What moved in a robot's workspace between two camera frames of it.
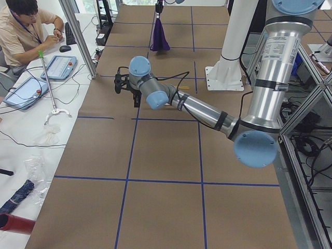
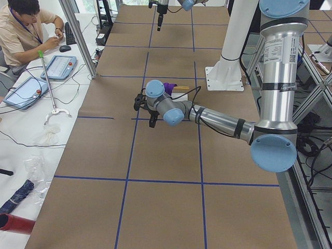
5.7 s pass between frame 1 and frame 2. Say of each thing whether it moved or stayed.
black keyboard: stayed
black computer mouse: stayed
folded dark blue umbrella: stayed
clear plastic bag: stayed
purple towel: moved
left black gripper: moved
